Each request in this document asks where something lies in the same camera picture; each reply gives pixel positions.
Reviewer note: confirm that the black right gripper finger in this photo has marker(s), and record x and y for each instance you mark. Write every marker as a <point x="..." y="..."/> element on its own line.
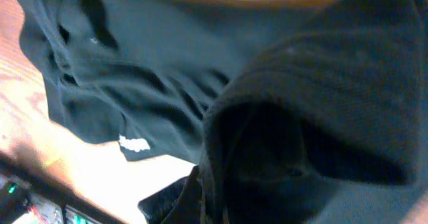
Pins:
<point x="178" y="203"/>

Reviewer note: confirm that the black t-shirt white logo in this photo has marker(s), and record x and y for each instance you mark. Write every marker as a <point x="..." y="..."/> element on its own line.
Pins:
<point x="291" y="115"/>

